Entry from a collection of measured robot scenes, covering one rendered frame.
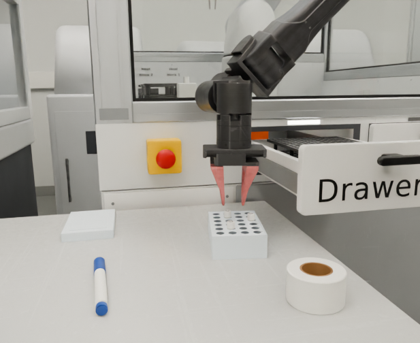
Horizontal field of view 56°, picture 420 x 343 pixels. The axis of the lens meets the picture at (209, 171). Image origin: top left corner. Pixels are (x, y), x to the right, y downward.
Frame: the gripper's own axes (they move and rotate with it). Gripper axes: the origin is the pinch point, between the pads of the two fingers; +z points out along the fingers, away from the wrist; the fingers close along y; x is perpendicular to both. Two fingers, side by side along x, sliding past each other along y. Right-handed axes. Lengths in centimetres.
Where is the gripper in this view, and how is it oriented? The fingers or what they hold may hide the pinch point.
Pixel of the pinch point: (233, 199)
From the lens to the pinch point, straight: 67.6
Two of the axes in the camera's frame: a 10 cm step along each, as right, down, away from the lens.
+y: -10.0, 0.0, -0.2
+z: 0.0, 9.8, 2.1
